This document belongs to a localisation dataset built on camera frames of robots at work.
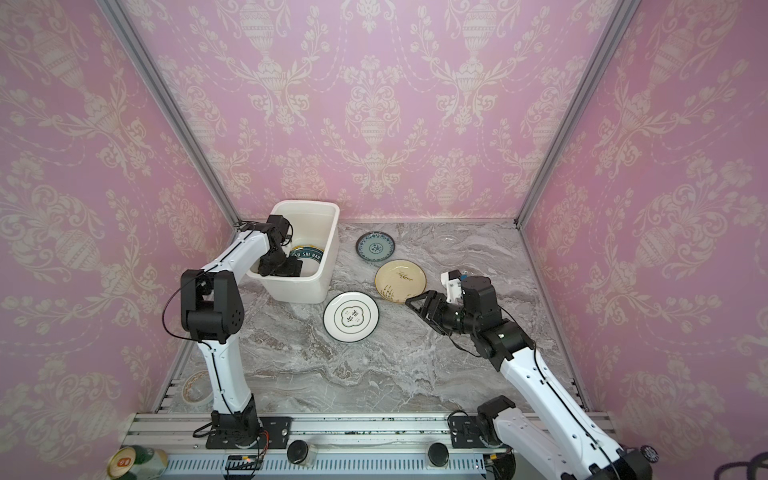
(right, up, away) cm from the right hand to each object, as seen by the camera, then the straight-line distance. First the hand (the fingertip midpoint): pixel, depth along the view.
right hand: (412, 307), depth 72 cm
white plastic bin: (-32, +23, +34) cm, 52 cm away
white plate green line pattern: (-18, -7, +22) cm, 29 cm away
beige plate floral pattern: (-2, +4, +30) cm, 31 cm away
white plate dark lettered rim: (-34, +12, +33) cm, 49 cm away
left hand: (-40, +5, +25) cm, 47 cm away
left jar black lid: (-25, -29, -9) cm, 39 cm away
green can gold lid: (-58, -31, -10) cm, 67 cm away
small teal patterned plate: (-11, +15, +40) cm, 45 cm away
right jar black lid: (+6, -34, -3) cm, 34 cm away
